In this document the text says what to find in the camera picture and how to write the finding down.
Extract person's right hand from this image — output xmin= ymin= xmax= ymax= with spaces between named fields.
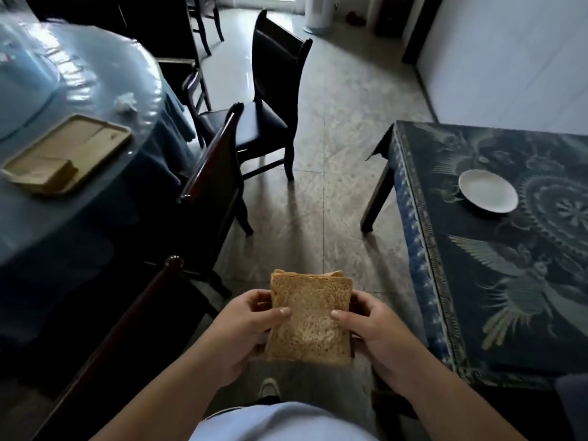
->
xmin=331 ymin=290 xmax=420 ymax=392

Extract person's left hand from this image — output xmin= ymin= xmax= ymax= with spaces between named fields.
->
xmin=201 ymin=289 xmax=293 ymax=389

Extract brown bread slice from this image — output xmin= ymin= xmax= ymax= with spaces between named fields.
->
xmin=265 ymin=270 xmax=354 ymax=367

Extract person's right forearm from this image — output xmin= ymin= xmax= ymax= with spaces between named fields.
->
xmin=386 ymin=337 xmax=526 ymax=441

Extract person's left forearm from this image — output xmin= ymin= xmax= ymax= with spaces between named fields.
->
xmin=89 ymin=328 xmax=232 ymax=441

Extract person's grey trousers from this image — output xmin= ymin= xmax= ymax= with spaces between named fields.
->
xmin=207 ymin=357 xmax=383 ymax=438

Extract person's light shoe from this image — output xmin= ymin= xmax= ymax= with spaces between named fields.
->
xmin=257 ymin=377 xmax=282 ymax=405

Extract person's light blue shirt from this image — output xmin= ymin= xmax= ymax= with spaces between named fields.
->
xmin=190 ymin=401 xmax=380 ymax=441

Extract dark wooden square table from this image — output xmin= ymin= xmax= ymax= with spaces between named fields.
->
xmin=360 ymin=160 xmax=396 ymax=235

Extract dark wooden chair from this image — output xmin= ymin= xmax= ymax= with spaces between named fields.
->
xmin=176 ymin=102 xmax=254 ymax=300
xmin=156 ymin=57 xmax=213 ymax=148
xmin=32 ymin=255 xmax=222 ymax=441
xmin=197 ymin=9 xmax=314 ymax=182
xmin=186 ymin=0 xmax=226 ymax=57

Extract dark blue patterned tablecloth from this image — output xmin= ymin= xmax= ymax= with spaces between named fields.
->
xmin=366 ymin=120 xmax=588 ymax=392

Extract white round plate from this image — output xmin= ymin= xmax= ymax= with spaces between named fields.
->
xmin=458 ymin=169 xmax=519 ymax=214

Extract blue round tablecloth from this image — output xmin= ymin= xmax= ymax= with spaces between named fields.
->
xmin=0 ymin=9 xmax=199 ymax=347

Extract crumpled white tissue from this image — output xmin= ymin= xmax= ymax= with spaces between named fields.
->
xmin=113 ymin=92 xmax=138 ymax=115

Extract tan wooden tray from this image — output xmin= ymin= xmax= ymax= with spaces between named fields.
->
xmin=0 ymin=114 xmax=134 ymax=197

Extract white standing tower fan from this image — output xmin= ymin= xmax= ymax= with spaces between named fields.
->
xmin=303 ymin=0 xmax=336 ymax=35

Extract dark wooden cabinet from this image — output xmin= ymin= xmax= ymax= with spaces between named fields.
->
xmin=374 ymin=0 xmax=417 ymax=39

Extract round glass turntable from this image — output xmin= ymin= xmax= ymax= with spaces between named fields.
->
xmin=0 ymin=13 xmax=63 ymax=144

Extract dark door frame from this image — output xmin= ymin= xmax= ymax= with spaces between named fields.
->
xmin=402 ymin=0 xmax=446 ymax=66

